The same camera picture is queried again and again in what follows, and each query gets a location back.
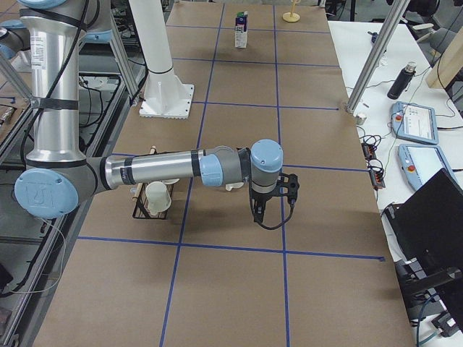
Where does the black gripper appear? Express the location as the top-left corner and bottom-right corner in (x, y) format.
(250, 189), (272, 222)

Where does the white mug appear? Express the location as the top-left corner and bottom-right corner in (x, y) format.
(225, 182), (244, 192)

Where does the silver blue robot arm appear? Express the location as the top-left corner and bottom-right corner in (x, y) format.
(14, 1), (284, 222)
(1, 20), (30, 59)

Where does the white cup rear in rack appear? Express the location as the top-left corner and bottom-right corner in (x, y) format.
(160, 179), (179, 185)

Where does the white cup in rack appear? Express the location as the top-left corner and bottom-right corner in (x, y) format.
(160, 179), (179, 185)
(145, 181), (171, 215)

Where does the white cup front in rack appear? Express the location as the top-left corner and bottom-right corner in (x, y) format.
(145, 181), (171, 215)

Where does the milk carton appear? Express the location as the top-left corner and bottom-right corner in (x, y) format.
(234, 11), (248, 48)

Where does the black usb hub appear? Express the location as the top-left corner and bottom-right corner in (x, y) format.
(361, 142), (386, 191)

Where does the small metal cap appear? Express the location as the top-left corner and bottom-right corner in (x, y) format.
(354, 112), (367, 126)

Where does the near teach pendant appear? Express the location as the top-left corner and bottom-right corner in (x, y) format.
(398, 144), (456, 191)

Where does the teach pendant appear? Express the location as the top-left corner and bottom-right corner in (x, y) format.
(398, 144), (456, 191)
(391, 101), (439, 145)

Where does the black monitor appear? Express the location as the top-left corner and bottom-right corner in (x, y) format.
(384, 168), (462, 275)

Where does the far teach pendant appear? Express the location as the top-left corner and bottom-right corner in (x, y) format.
(391, 101), (439, 145)

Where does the wooden mug tree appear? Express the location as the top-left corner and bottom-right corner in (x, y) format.
(282, 0), (300, 23)

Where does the black water bottle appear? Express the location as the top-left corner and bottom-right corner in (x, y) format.
(386, 61), (417, 100)

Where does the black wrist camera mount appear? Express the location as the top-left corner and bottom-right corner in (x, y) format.
(277, 173), (300, 207)

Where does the black wire cup rack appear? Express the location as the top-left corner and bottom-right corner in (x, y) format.
(132, 179), (179, 220)

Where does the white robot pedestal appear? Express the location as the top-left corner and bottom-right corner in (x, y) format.
(129, 0), (195, 119)

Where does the aluminium frame post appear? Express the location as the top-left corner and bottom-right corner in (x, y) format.
(345, 0), (410, 113)

